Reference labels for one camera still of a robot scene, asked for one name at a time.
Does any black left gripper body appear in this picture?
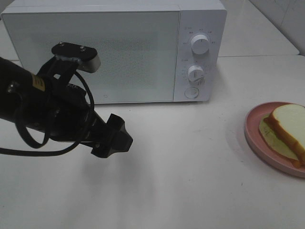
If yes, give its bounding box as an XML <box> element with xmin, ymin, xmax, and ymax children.
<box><xmin>35</xmin><ymin>57</ymin><xmax>107</xmax><ymax>143</ymax></box>

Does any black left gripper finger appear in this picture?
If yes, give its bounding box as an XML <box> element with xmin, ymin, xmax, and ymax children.
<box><xmin>91</xmin><ymin>114</ymin><xmax>132</xmax><ymax>158</ymax></box>

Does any round door release button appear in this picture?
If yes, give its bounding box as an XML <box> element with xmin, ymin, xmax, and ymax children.
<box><xmin>184</xmin><ymin>87</ymin><xmax>199</xmax><ymax>99</ymax></box>

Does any white microwave knob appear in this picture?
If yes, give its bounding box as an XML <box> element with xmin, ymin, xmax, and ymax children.
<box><xmin>191</xmin><ymin>33</ymin><xmax>210</xmax><ymax>55</ymax></box>
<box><xmin>187</xmin><ymin>65</ymin><xmax>205</xmax><ymax>84</ymax></box>

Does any pink round plate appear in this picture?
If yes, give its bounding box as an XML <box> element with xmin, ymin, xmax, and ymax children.
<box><xmin>244</xmin><ymin>102</ymin><xmax>305</xmax><ymax>178</ymax></box>

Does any white bread sandwich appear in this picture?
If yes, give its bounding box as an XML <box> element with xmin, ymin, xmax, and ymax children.
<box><xmin>259</xmin><ymin>104</ymin><xmax>305</xmax><ymax>168</ymax></box>

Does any white microwave door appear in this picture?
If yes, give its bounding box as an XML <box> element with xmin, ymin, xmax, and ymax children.
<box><xmin>3</xmin><ymin>11</ymin><xmax>179</xmax><ymax>103</ymax></box>

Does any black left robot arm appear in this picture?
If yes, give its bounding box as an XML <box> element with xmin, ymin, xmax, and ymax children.
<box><xmin>0</xmin><ymin>58</ymin><xmax>133</xmax><ymax>158</ymax></box>

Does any white microwave oven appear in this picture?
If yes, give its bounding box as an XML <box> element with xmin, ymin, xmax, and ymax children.
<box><xmin>1</xmin><ymin>0</ymin><xmax>227</xmax><ymax>103</ymax></box>

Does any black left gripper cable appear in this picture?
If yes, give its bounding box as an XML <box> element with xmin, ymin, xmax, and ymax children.
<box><xmin>0</xmin><ymin>70</ymin><xmax>95</xmax><ymax>158</ymax></box>

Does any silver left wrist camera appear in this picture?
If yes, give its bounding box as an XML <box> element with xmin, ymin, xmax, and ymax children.
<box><xmin>51</xmin><ymin>42</ymin><xmax>101</xmax><ymax>73</ymax></box>

